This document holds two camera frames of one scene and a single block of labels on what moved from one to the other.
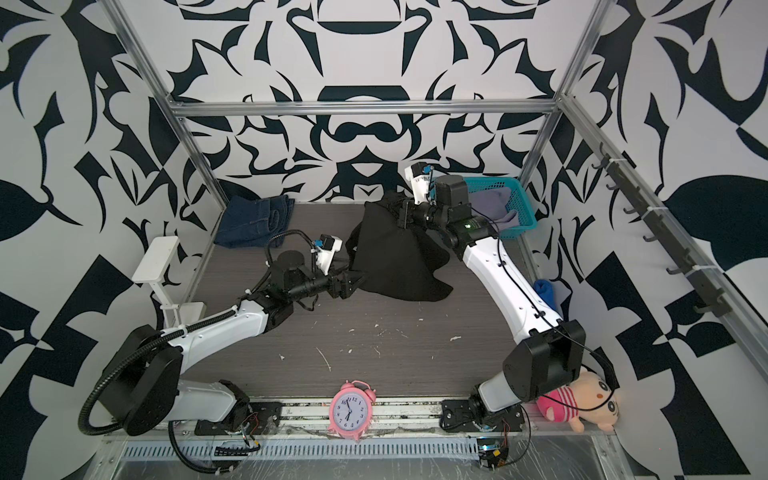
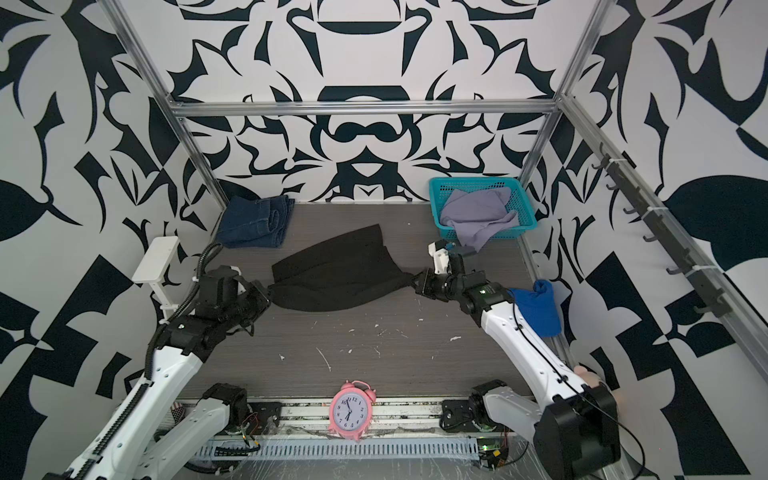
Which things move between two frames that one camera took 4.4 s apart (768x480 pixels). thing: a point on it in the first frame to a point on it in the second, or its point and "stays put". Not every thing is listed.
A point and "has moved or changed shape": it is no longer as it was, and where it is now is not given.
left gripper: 344,288 to 257,291
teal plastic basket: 503,202 stays put
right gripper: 407,214 to 426,287
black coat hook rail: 714,303 stays put
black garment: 395,262 has moved or changed shape
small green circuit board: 491,452 stays put
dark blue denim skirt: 248,223 stays put
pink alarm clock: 350,409 stays put
